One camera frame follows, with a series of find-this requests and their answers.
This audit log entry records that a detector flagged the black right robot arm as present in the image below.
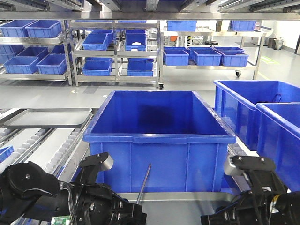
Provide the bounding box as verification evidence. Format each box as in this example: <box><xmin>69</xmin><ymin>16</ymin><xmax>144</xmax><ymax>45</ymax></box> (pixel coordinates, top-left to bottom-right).
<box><xmin>201</xmin><ymin>191</ymin><xmax>300</xmax><ymax>225</ymax></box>

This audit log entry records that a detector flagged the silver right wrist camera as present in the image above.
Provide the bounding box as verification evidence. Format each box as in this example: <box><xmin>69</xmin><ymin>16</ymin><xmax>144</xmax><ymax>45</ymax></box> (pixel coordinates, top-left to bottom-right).
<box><xmin>224</xmin><ymin>155</ymin><xmax>276</xmax><ymax>175</ymax></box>

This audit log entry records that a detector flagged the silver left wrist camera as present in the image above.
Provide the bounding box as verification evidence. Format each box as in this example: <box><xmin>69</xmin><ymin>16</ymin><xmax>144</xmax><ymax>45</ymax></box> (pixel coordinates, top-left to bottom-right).
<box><xmin>79</xmin><ymin>152</ymin><xmax>114</xmax><ymax>172</ymax></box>

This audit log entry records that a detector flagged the blue bin right rear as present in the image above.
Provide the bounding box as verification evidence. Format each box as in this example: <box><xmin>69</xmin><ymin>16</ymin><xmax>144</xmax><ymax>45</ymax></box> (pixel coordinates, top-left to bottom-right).
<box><xmin>213</xmin><ymin>80</ymin><xmax>300</xmax><ymax>151</ymax></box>

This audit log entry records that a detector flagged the steel shelving rack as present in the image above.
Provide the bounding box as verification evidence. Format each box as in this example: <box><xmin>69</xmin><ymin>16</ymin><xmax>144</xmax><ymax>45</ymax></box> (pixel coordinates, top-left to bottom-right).
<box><xmin>0</xmin><ymin>0</ymin><xmax>300</xmax><ymax>89</ymax></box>

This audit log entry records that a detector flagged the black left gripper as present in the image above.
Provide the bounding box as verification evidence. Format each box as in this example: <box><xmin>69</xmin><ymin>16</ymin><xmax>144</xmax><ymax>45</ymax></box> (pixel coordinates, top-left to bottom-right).
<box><xmin>77</xmin><ymin>184</ymin><xmax>147</xmax><ymax>225</ymax></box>

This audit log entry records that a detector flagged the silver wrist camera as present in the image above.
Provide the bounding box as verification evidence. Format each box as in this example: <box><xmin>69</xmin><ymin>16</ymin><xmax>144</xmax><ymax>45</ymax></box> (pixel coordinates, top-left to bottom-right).
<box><xmin>79</xmin><ymin>152</ymin><xmax>114</xmax><ymax>172</ymax></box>
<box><xmin>224</xmin><ymin>155</ymin><xmax>276</xmax><ymax>175</ymax></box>

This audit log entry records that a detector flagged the blue target bin centre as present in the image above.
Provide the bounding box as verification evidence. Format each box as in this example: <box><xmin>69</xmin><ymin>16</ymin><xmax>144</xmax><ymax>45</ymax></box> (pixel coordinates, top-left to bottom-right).
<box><xmin>83</xmin><ymin>90</ymin><xmax>236</xmax><ymax>193</ymax></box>

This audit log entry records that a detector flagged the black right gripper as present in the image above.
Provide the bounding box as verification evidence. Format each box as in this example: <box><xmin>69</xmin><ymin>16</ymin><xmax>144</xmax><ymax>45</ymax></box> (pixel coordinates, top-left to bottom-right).
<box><xmin>201</xmin><ymin>191</ymin><xmax>270</xmax><ymax>225</ymax></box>

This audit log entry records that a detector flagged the green circuit board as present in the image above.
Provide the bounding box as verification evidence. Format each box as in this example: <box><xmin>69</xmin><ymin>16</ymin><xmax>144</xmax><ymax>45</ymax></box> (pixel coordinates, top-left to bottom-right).
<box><xmin>51</xmin><ymin>215</ymin><xmax>70</xmax><ymax>225</ymax></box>

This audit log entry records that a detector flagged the green black screwdriver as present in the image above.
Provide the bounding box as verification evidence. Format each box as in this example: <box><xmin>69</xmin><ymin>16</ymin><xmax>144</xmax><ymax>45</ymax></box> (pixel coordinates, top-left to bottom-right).
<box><xmin>136</xmin><ymin>164</ymin><xmax>151</xmax><ymax>204</ymax></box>

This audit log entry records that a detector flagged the blue bin right front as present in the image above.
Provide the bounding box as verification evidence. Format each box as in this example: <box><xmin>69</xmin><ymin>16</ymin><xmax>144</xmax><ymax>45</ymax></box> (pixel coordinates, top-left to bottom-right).
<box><xmin>256</xmin><ymin>103</ymin><xmax>300</xmax><ymax>191</ymax></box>

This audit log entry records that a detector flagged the grey metal tray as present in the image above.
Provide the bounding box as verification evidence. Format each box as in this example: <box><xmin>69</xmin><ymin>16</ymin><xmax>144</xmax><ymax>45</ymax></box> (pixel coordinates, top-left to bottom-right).
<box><xmin>4</xmin><ymin>108</ymin><xmax>92</xmax><ymax>129</ymax></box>

